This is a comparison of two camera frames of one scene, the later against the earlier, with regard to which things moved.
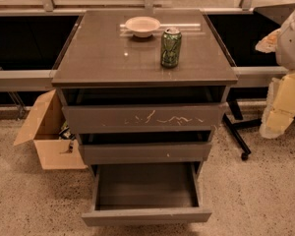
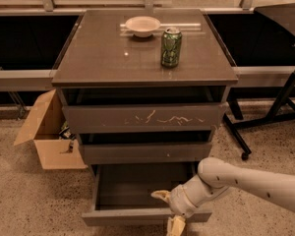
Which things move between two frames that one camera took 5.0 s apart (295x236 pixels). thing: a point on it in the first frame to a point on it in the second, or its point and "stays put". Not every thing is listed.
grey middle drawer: [139, 153] stays put
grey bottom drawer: [146, 193] stays put
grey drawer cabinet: [127, 109] stays put
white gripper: [292, 46] to [178, 201]
